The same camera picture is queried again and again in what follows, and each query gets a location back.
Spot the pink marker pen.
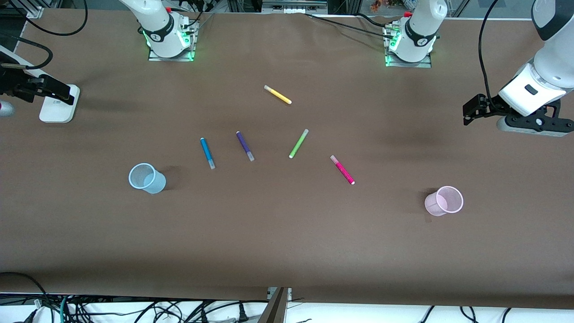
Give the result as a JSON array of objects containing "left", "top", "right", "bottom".
[{"left": 330, "top": 155, "right": 356, "bottom": 185}]

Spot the blue marker pen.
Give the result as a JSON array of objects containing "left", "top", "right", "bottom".
[{"left": 200, "top": 137, "right": 216, "bottom": 170}]

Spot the white flat stand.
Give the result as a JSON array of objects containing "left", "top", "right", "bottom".
[{"left": 39, "top": 84, "right": 81, "bottom": 124}]

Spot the translucent pink plastic cup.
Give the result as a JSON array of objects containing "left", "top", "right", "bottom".
[{"left": 425, "top": 186, "right": 464, "bottom": 217}]

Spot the translucent blue plastic cup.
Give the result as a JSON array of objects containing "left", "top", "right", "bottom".
[{"left": 129, "top": 163, "right": 167, "bottom": 194}]

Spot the orange decorative item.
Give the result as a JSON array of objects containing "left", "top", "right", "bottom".
[{"left": 370, "top": 0, "right": 404, "bottom": 13}]

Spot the green marker pen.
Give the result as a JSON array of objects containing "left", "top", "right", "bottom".
[{"left": 288, "top": 129, "right": 309, "bottom": 159}]

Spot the purple marker pen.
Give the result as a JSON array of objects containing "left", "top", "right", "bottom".
[{"left": 236, "top": 131, "right": 255, "bottom": 162}]

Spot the yellow marker pen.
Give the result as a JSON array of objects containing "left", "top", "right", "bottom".
[{"left": 264, "top": 85, "right": 292, "bottom": 105}]

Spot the grey metal box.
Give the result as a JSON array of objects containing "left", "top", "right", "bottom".
[{"left": 261, "top": 0, "right": 328, "bottom": 14}]

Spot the brown table cover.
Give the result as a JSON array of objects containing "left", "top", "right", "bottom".
[{"left": 0, "top": 8, "right": 574, "bottom": 310}]

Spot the grey metal support beam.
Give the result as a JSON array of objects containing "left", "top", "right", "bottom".
[{"left": 258, "top": 287, "right": 292, "bottom": 323}]

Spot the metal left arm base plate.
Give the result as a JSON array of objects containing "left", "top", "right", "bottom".
[{"left": 385, "top": 25, "right": 432, "bottom": 68}]

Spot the aluminium profile frame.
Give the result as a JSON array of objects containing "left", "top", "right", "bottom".
[{"left": 0, "top": 0, "right": 44, "bottom": 18}]

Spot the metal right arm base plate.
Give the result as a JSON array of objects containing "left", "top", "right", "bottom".
[{"left": 148, "top": 20, "right": 196, "bottom": 62}]

